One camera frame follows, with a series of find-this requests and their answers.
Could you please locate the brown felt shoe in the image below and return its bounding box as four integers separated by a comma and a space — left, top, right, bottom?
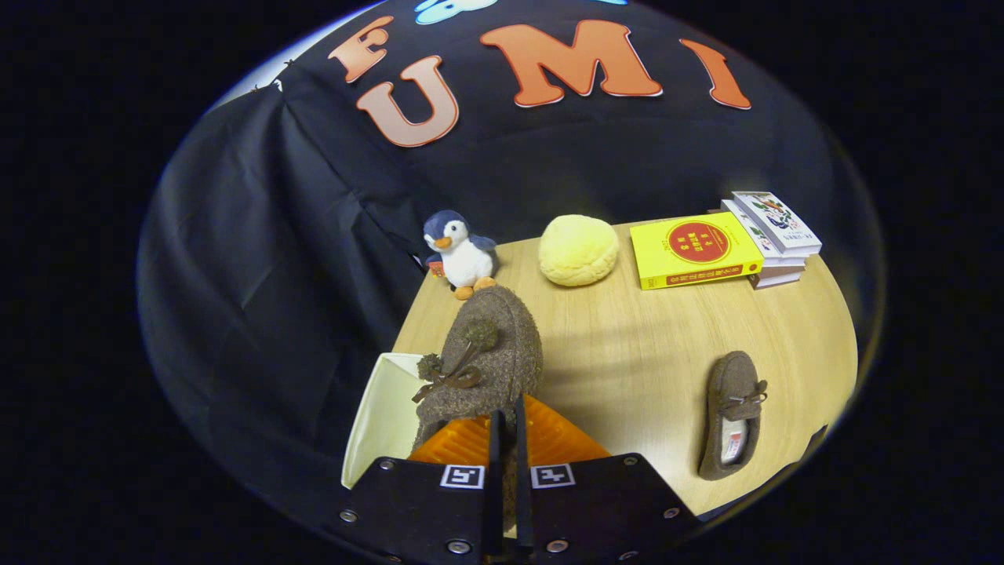
412, 284, 544, 454
698, 351, 768, 481

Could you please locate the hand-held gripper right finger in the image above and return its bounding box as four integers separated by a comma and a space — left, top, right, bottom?
514, 395, 703, 562

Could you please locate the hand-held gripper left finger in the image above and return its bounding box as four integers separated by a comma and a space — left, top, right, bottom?
326, 408, 507, 562

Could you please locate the brown fabric storage box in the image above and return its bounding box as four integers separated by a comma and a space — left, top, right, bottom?
341, 352, 431, 489

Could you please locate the black backdrop cloth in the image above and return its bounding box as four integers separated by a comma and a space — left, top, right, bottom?
137, 0, 887, 534

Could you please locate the yellow book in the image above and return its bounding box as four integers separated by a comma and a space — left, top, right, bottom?
630, 210, 764, 291

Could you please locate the penguin plush toy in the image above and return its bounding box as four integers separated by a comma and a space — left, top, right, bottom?
422, 210, 500, 301

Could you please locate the yellow bun plush toy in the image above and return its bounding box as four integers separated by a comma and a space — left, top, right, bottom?
538, 214, 620, 287

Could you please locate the brown-edged book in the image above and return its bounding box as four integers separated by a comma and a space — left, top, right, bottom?
749, 265, 806, 290

